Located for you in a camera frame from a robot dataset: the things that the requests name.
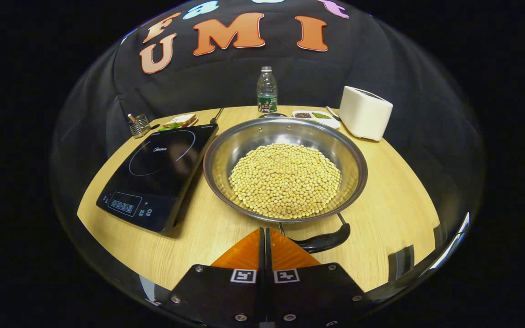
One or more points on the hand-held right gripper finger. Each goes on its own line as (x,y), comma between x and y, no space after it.
(262,255)
(268,255)

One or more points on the pile of yellow soybeans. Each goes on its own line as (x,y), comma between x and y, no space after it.
(285,182)

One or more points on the stainless steel pot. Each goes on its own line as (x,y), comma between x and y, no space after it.
(290,132)

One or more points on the black induction cooktop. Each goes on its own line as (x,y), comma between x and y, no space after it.
(162,168)

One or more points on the white divided bean dish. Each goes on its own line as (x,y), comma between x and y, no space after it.
(331,122)

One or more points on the small white plate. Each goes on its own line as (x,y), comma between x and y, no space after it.
(194,122)

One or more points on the sandwich with lettuce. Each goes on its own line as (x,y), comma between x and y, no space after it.
(178,120)

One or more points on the clear plastic water bottle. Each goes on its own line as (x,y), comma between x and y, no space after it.
(267,91)

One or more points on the white toaster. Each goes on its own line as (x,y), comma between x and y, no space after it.
(365,116)

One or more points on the black backdrop cloth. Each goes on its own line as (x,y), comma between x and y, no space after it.
(381,68)

